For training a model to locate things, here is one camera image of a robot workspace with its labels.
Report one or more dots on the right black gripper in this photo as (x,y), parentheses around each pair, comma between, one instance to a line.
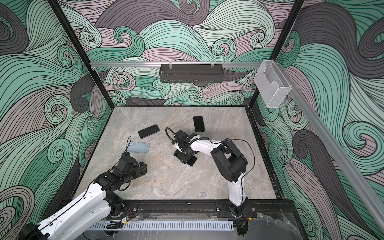
(182,158)

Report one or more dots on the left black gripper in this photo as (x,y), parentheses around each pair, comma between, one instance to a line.
(139,172)

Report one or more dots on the black smartphone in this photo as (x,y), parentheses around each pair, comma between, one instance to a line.
(191,161)
(144,133)

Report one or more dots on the black phone case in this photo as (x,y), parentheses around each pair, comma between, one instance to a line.
(199,124)

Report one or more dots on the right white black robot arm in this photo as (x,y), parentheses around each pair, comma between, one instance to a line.
(230,161)

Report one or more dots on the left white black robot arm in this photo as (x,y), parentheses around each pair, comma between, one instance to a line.
(97,202)

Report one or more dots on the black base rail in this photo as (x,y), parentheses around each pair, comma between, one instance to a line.
(217,208)

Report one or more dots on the black wall tray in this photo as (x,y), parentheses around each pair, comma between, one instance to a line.
(191,74)

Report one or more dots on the white slotted cable duct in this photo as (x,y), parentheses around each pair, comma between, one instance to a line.
(195,225)

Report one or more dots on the back aluminium rail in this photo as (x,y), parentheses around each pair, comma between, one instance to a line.
(144,64)

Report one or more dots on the aluminium rail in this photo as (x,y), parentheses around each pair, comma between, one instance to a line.
(144,64)
(365,191)

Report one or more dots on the clear acrylic wall holder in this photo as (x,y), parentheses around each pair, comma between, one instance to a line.
(273,83)

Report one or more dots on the right aluminium rail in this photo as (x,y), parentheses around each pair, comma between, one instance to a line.
(365,191)

